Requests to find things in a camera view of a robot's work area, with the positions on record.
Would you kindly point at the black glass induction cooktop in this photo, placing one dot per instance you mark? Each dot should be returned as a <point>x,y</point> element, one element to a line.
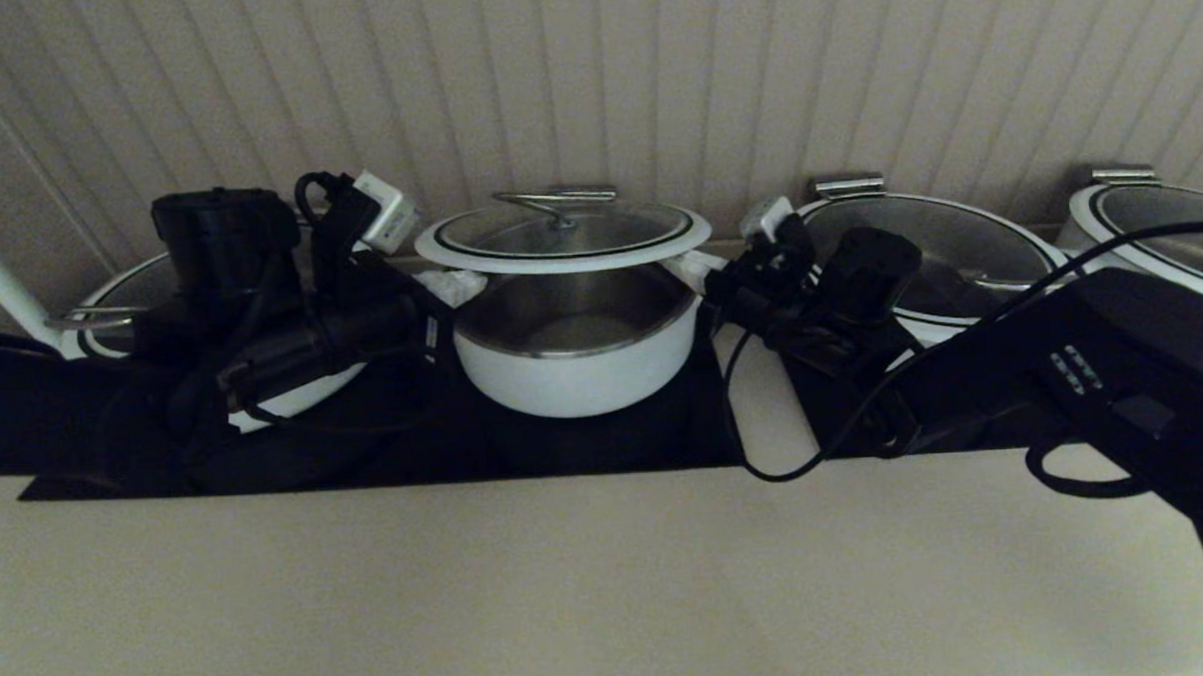
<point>804,401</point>
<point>585,444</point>

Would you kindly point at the small deep white pot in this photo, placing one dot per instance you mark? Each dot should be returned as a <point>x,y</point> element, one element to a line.
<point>583,379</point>

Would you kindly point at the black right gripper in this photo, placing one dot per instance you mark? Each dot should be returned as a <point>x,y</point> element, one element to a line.
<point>780,292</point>

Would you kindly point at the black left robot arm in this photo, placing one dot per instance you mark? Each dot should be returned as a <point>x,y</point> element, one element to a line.
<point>64,417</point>

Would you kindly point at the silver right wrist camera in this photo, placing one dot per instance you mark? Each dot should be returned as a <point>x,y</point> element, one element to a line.
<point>765,217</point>

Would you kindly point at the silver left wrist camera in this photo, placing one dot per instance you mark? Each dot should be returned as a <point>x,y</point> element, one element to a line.
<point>389,213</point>

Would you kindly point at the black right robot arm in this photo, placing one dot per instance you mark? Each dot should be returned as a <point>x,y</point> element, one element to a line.
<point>1113,360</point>

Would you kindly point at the small glass lid white rim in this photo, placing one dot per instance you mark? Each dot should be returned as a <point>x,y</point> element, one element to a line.
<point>578,234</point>

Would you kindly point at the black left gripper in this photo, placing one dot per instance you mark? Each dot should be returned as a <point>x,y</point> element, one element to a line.
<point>361,336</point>

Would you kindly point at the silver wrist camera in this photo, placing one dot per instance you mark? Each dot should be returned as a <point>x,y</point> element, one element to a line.
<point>389,213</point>
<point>765,217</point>

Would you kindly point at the far right white pot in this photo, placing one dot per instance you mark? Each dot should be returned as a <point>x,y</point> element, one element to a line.
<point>1178,228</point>

